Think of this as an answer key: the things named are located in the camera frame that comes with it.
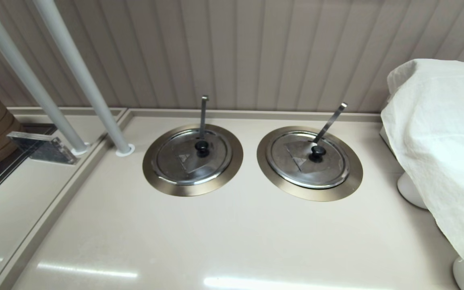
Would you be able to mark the hinged steel lid black knob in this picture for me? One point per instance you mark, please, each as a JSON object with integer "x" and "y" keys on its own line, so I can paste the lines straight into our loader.
{"x": 175, "y": 161}
{"x": 328, "y": 169}

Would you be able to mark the grey white support pole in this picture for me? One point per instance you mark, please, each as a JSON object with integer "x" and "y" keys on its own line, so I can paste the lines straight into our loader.
{"x": 81, "y": 72}
{"x": 28, "y": 74}

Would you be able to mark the clear acrylic block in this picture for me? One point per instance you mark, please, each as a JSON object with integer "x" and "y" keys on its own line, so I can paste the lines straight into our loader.
{"x": 42, "y": 149}

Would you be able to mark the white woven cloth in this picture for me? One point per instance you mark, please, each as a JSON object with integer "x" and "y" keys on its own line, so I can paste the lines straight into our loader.
{"x": 437, "y": 141}

